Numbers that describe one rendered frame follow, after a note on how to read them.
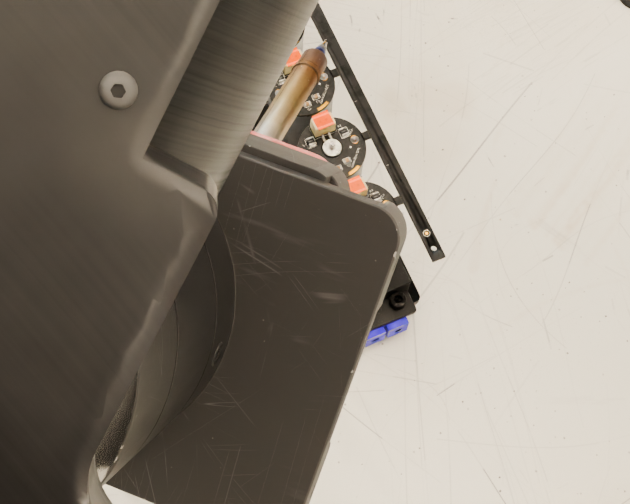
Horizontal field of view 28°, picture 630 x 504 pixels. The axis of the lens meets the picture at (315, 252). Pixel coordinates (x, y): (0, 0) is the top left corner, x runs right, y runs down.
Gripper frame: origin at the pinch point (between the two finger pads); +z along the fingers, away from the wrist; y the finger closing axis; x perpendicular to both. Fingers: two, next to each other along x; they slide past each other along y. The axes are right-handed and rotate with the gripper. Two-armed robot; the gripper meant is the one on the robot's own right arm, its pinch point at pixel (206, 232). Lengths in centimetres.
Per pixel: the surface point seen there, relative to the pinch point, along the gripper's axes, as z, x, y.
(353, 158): 14.9, -1.6, -1.3
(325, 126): 14.6, -2.3, 0.1
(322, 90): 16.0, -3.4, 0.8
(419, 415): 17.1, 7.1, -6.8
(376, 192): 14.2, -0.8, -2.5
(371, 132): 15.5, -2.6, -1.5
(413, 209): 14.4, -0.6, -4.0
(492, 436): 17.3, 6.9, -9.7
